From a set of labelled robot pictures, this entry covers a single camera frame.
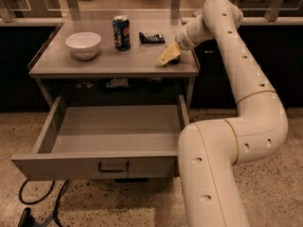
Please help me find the white ceramic bowl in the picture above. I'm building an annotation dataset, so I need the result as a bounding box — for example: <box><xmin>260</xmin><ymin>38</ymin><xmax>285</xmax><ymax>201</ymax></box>
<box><xmin>65</xmin><ymin>32</ymin><xmax>101</xmax><ymax>61</ymax></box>

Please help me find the blue pepsi can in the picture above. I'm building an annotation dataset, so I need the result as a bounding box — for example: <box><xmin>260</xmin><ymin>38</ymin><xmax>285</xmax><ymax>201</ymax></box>
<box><xmin>113</xmin><ymin>15</ymin><xmax>131</xmax><ymax>51</ymax></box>

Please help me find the black floor cable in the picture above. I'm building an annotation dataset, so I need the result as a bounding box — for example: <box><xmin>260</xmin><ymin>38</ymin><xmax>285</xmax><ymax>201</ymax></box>
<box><xmin>18</xmin><ymin>179</ymin><xmax>71</xmax><ymax>227</ymax></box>

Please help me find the open grey top drawer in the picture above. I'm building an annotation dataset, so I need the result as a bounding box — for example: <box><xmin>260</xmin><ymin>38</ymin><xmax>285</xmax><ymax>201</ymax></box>
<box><xmin>11</xmin><ymin>96</ymin><xmax>189</xmax><ymax>181</ymax></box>

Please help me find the black drawer handle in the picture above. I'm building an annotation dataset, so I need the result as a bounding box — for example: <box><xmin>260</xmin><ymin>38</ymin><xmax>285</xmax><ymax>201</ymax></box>
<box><xmin>98</xmin><ymin>162</ymin><xmax>130</xmax><ymax>173</ymax></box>

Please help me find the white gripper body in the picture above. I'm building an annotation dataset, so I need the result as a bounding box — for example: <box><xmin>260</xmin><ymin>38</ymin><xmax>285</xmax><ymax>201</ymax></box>
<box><xmin>175</xmin><ymin>14</ymin><xmax>214</xmax><ymax>50</ymax></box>

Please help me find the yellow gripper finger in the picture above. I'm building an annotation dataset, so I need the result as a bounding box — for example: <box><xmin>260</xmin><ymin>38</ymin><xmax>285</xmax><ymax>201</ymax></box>
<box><xmin>156</xmin><ymin>44</ymin><xmax>181</xmax><ymax>66</ymax></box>

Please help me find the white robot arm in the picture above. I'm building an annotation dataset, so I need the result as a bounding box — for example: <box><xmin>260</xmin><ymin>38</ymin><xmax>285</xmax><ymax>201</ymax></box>
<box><xmin>156</xmin><ymin>0</ymin><xmax>288</xmax><ymax>227</ymax></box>

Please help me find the black plug on floor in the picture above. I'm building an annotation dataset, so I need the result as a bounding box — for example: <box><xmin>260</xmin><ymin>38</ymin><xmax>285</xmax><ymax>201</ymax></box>
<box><xmin>17</xmin><ymin>207</ymin><xmax>34</xmax><ymax>227</ymax></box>

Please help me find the grey cabinet with counter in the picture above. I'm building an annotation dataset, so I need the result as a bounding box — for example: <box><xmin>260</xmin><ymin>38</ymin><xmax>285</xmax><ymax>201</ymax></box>
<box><xmin>29</xmin><ymin>9</ymin><xmax>199</xmax><ymax>103</ymax></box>

